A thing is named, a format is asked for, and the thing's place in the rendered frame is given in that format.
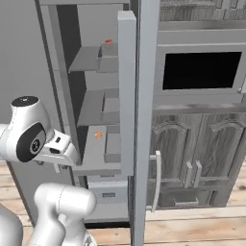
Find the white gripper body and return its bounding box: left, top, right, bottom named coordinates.
left=38, top=139, right=80, bottom=167

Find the grey door bin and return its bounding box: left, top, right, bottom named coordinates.
left=96, top=42, right=120, bottom=74
left=100, top=87, right=121, bottom=125
left=103, top=132, right=122, bottom=164

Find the grey fridge door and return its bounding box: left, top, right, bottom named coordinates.
left=116, top=0, right=161, bottom=246

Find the grey wood cupboard door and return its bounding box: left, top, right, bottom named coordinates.
left=149, top=114, right=194, bottom=208
left=191, top=112, right=246, bottom=208

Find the grey freezer door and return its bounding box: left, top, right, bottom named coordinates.
left=0, top=0, right=77, bottom=225

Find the grey fridge shelf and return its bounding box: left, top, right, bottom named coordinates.
left=72, top=125, right=122, bottom=177
left=77, top=89, right=106, bottom=127
left=67, top=45, right=101, bottom=74

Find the pale grey fridge drawer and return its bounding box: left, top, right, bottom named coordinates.
left=86, top=180, right=130, bottom=205

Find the grey wood drawer front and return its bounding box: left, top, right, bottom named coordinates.
left=158, top=188, right=215, bottom=209

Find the grey fridge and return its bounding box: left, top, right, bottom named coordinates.
left=34, top=0, right=133, bottom=225

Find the grey wood cupboard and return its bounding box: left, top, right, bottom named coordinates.
left=159, top=0, right=246, bottom=22

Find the grey fridge door handle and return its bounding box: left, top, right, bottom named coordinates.
left=145, top=150, right=162, bottom=214

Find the grey cupboard door handle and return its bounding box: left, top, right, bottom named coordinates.
left=193, top=160, right=203, bottom=189
left=184, top=160, right=193, bottom=189

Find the grey drawer handle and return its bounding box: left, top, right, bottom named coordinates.
left=173, top=197, right=200, bottom=207

